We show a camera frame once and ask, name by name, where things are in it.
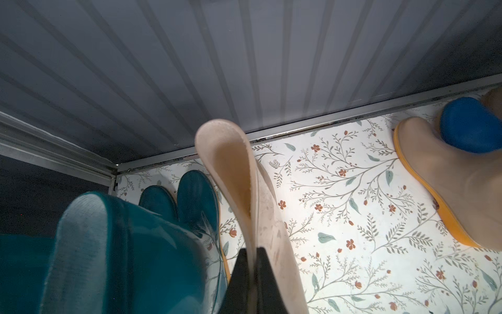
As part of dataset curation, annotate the teal rain boot carried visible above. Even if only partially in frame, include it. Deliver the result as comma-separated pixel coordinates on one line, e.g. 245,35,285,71
0,185,179,314

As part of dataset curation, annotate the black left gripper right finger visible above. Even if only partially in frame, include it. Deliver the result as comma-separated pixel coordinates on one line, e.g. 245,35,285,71
256,247,287,314

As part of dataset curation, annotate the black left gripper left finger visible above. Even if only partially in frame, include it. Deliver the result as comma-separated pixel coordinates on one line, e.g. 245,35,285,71
219,249,257,313

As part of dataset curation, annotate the teal rain boot back row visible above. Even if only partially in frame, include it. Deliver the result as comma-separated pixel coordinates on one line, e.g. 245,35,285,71
39,170,228,313

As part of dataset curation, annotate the blue rain boot left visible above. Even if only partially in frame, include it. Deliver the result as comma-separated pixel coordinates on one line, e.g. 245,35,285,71
438,97,501,153

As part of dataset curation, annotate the beige rain boot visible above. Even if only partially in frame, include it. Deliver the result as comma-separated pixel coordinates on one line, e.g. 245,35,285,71
481,86,502,120
195,119,308,313
393,117,501,251

